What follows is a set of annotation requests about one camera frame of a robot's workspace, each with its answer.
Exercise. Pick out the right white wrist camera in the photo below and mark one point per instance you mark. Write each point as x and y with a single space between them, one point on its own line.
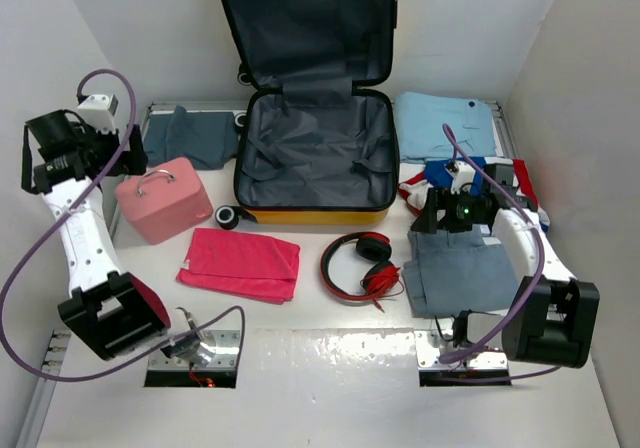
462 176

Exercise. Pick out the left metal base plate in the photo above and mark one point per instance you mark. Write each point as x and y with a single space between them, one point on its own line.
214 351

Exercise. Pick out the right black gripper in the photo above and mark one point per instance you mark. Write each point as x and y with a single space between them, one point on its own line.
439 199

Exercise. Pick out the dark grey-blue garment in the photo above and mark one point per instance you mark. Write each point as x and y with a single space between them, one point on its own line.
207 139

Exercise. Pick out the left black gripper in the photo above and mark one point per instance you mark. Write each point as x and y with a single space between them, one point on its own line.
83 133

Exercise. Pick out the red and black headphones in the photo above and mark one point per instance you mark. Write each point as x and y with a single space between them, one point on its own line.
356 269

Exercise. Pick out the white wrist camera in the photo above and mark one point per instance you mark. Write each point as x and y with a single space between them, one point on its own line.
462 176
99 112

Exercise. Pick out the light blue folded shirt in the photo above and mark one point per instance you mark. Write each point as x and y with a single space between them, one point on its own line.
420 119

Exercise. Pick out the pink cosmetic case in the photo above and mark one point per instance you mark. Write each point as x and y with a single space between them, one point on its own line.
165 201

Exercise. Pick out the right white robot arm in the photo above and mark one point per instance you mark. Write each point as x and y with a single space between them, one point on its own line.
552 317

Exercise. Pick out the light blue denim jeans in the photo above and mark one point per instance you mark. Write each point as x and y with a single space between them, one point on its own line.
453 272

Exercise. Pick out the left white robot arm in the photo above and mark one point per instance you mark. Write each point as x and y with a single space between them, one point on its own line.
107 308

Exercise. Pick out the yellow suitcase with grey lining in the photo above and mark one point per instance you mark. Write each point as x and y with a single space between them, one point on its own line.
318 144

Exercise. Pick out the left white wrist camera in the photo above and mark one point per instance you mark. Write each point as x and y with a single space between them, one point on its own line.
99 112

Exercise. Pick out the pink towel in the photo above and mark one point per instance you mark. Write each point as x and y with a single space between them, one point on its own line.
248 265

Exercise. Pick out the red white blue shirt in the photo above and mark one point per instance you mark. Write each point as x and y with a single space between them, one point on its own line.
435 175

